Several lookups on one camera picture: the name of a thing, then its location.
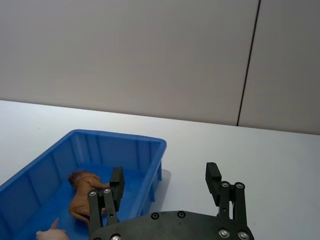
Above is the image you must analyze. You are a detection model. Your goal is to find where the blue plastic bin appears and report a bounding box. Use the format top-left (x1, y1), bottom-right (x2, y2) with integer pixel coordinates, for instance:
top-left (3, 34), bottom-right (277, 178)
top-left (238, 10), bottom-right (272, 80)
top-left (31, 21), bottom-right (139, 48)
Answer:
top-left (0, 128), bottom-right (168, 240)

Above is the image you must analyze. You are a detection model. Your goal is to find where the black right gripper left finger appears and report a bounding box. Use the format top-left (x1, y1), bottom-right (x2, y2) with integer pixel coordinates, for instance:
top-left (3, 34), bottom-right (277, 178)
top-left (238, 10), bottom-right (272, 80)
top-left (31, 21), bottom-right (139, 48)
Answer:
top-left (87, 166), bottom-right (126, 233)

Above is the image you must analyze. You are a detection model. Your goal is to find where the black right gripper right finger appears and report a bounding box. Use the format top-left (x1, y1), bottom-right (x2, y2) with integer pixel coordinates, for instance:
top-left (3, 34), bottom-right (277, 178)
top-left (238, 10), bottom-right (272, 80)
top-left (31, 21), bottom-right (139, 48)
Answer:
top-left (205, 162), bottom-right (249, 226)

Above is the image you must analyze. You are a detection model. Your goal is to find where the pale pink toy animal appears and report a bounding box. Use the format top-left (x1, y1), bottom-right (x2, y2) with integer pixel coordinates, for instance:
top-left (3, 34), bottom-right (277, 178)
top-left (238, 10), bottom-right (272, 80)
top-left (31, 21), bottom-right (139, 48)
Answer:
top-left (35, 217), bottom-right (68, 240)

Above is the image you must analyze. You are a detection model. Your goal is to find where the brown lion toy figure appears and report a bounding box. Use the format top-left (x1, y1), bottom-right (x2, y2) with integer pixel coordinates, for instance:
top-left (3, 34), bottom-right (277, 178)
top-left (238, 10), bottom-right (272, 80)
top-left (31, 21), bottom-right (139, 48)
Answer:
top-left (68, 170), bottom-right (111, 225)

